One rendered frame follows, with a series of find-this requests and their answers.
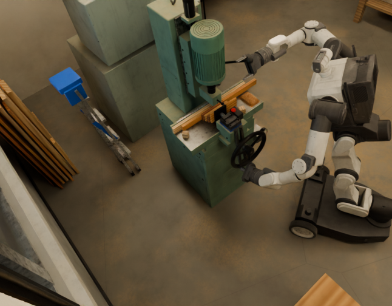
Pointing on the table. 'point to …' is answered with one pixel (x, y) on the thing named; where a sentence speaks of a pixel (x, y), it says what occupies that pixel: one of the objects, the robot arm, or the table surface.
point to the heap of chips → (249, 99)
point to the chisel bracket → (210, 95)
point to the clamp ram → (220, 112)
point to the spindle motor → (208, 51)
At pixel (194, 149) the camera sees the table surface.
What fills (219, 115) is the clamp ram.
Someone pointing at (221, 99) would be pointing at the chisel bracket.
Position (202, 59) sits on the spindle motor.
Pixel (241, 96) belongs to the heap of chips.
